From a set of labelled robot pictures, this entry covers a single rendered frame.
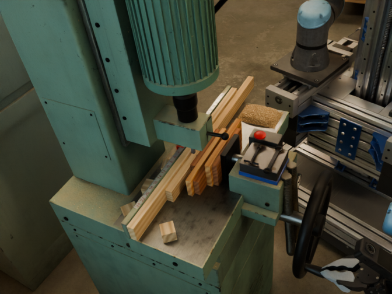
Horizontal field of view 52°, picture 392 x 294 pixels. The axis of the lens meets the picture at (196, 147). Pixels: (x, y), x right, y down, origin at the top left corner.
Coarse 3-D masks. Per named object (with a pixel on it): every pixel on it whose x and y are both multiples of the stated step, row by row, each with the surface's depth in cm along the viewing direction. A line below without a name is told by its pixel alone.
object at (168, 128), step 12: (168, 108) 105; (156, 120) 102; (168, 120) 101; (204, 120) 100; (156, 132) 105; (168, 132) 103; (180, 132) 101; (192, 132) 98; (204, 132) 100; (180, 144) 104; (192, 144) 101; (204, 144) 101
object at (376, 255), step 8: (360, 240) 84; (368, 240) 84; (360, 248) 82; (368, 248) 83; (376, 248) 84; (360, 256) 82; (368, 256) 82; (376, 256) 83; (384, 256) 84; (368, 264) 83; (376, 264) 82; (384, 264) 82; (384, 272) 82
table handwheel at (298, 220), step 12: (324, 180) 97; (312, 192) 94; (324, 192) 108; (312, 204) 92; (324, 204) 114; (288, 216) 105; (300, 216) 104; (312, 216) 91; (324, 216) 103; (300, 228) 92; (312, 228) 92; (300, 240) 92; (312, 240) 106; (300, 252) 92; (312, 252) 112; (300, 264) 94; (300, 276) 99
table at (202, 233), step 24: (288, 120) 127; (216, 192) 104; (168, 216) 100; (192, 216) 99; (216, 216) 98; (264, 216) 101; (144, 240) 95; (192, 240) 94; (216, 240) 93; (168, 264) 96; (192, 264) 89
